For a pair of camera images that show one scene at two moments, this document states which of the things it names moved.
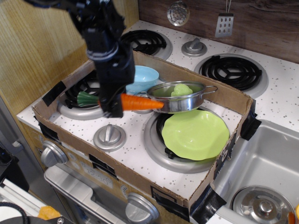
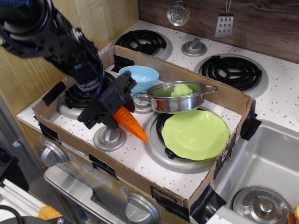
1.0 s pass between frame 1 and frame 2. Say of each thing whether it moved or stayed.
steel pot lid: stayed
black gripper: moved
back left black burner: stayed
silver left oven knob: stayed
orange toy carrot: moved
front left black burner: stayed
